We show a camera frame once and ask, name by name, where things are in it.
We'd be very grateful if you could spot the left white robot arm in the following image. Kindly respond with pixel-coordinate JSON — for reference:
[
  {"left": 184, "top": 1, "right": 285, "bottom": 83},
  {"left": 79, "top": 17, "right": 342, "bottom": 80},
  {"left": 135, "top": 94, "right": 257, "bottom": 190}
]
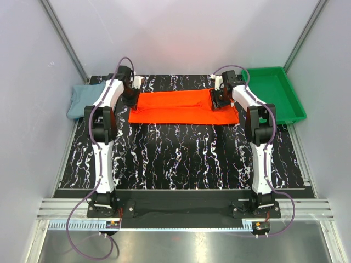
[{"left": 84, "top": 65, "right": 144, "bottom": 218}]

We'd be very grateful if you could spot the aluminium frame rail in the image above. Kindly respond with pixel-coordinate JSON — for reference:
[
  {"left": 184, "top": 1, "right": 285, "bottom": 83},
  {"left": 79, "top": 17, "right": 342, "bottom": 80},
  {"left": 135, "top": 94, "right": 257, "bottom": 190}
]
[{"left": 37, "top": 198, "right": 333, "bottom": 221}]

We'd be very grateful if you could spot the black marbled table mat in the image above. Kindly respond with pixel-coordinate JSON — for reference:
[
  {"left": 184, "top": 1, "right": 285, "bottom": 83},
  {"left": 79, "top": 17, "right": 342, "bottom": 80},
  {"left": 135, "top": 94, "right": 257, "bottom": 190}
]
[{"left": 58, "top": 75, "right": 305, "bottom": 190}]

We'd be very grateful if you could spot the right orange connector block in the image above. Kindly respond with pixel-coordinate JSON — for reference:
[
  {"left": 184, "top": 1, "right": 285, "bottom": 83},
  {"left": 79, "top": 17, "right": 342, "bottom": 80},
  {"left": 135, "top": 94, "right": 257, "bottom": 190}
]
[{"left": 253, "top": 221, "right": 270, "bottom": 232}]

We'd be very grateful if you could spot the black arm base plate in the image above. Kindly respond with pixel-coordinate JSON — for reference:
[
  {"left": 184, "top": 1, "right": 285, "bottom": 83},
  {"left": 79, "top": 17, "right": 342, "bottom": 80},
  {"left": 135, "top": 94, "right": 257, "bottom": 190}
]
[{"left": 87, "top": 190, "right": 281, "bottom": 230}]

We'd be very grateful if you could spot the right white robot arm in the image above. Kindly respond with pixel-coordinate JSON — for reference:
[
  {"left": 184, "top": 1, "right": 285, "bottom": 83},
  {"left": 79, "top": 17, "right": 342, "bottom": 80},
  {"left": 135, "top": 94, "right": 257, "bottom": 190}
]
[{"left": 210, "top": 71, "right": 276, "bottom": 217}]

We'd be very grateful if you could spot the orange connector block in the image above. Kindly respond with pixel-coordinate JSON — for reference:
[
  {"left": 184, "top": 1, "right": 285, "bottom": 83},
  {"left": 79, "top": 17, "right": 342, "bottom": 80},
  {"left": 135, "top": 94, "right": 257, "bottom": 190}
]
[
  {"left": 106, "top": 221, "right": 121, "bottom": 228},
  {"left": 253, "top": 221, "right": 270, "bottom": 232}
]

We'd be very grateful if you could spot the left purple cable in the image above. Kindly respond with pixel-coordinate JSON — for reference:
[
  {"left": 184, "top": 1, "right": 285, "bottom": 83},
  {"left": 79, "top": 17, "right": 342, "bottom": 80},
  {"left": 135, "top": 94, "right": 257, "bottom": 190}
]
[{"left": 65, "top": 56, "right": 137, "bottom": 261}]

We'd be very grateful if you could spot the green plastic tray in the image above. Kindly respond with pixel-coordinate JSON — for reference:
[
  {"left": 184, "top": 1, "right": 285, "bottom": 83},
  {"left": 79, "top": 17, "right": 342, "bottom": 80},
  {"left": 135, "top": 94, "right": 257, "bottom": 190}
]
[{"left": 241, "top": 66, "right": 307, "bottom": 124}]

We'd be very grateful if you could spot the folded grey-blue t shirt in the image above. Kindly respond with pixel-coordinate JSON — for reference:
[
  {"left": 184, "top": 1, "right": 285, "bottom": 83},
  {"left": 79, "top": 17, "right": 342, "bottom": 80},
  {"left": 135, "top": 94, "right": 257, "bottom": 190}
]
[{"left": 66, "top": 81, "right": 106, "bottom": 119}]

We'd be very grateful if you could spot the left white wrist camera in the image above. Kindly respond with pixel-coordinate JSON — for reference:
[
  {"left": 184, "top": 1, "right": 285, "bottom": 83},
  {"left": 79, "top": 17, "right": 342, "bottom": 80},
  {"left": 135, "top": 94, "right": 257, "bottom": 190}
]
[{"left": 132, "top": 76, "right": 145, "bottom": 90}]

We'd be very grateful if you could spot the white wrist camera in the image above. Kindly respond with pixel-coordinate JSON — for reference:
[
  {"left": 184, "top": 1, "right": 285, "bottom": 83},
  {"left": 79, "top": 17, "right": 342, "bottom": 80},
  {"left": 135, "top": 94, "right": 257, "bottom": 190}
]
[
  {"left": 132, "top": 76, "right": 145, "bottom": 90},
  {"left": 211, "top": 74, "right": 223, "bottom": 91}
]

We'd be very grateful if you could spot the left orange connector block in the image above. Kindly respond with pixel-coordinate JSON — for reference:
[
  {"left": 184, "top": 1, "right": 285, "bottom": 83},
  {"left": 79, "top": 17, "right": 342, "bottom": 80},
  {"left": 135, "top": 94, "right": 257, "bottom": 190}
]
[{"left": 106, "top": 221, "right": 121, "bottom": 228}]

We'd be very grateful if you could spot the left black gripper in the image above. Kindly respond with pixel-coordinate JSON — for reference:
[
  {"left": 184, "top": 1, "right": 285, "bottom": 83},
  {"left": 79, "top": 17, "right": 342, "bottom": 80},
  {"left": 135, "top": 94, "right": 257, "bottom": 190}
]
[{"left": 121, "top": 85, "right": 140, "bottom": 110}]

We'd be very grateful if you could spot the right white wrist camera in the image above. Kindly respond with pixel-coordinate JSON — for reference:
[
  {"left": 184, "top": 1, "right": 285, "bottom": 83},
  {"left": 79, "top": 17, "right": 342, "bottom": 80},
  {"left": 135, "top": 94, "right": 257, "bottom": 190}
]
[{"left": 211, "top": 74, "right": 223, "bottom": 91}]

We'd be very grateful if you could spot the orange t shirt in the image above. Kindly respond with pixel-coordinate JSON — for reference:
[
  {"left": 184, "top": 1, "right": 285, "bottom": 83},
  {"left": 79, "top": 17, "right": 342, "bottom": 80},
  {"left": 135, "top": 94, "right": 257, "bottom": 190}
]
[{"left": 129, "top": 89, "right": 240, "bottom": 125}]

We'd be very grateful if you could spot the white slotted cable duct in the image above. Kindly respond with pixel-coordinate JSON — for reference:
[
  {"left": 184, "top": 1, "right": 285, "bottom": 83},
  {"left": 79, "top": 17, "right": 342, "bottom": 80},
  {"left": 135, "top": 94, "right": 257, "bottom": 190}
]
[{"left": 48, "top": 220, "right": 121, "bottom": 231}]

